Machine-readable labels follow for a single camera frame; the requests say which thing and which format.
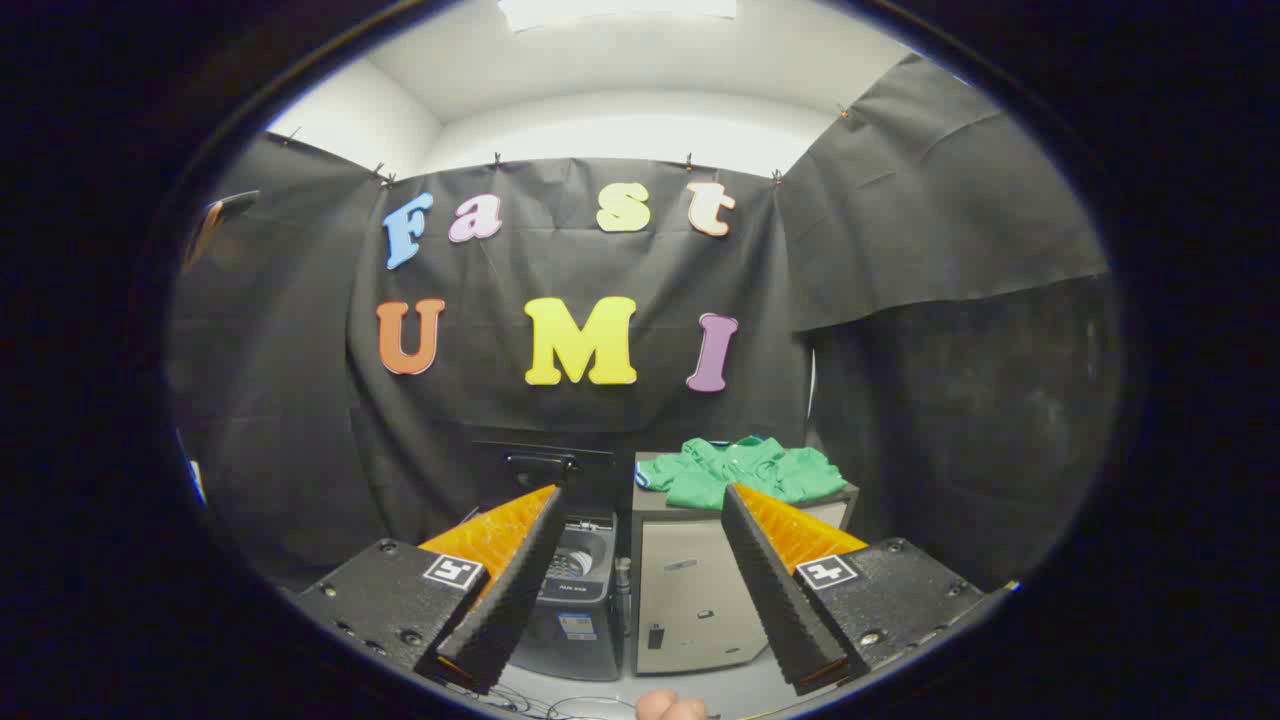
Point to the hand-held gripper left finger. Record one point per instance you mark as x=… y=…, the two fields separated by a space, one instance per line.
x=510 y=590

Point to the green shirt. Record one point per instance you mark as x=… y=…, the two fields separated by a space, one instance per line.
x=720 y=470

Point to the ceiling light panel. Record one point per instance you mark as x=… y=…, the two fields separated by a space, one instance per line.
x=615 y=12

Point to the dark grey washing machine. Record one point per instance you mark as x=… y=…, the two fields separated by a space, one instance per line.
x=585 y=620

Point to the dark board with wooden edge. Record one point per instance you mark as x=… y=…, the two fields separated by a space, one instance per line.
x=225 y=212

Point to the white and blue equipment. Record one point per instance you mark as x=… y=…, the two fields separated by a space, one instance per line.
x=196 y=480

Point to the grey cabinet with dark top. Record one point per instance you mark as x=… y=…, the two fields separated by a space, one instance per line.
x=690 y=600

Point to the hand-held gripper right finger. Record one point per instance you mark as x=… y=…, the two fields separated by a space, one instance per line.
x=770 y=590

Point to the black backdrop cloth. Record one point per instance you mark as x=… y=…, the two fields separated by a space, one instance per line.
x=500 y=280

